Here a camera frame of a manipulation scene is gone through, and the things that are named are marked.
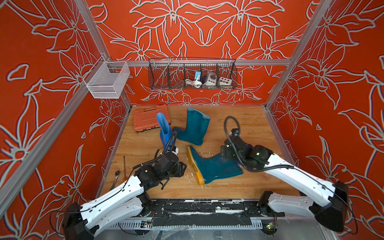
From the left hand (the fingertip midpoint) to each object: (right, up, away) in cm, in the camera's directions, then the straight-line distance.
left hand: (184, 165), depth 76 cm
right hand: (+22, +8, 0) cm, 23 cm away
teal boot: (+13, -3, +5) cm, 14 cm away
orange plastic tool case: (-31, +26, +32) cm, 51 cm away
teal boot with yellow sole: (+7, +22, +7) cm, 24 cm away
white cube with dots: (+26, +49, +17) cm, 58 cm away
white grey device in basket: (+16, +49, +14) cm, 54 cm away
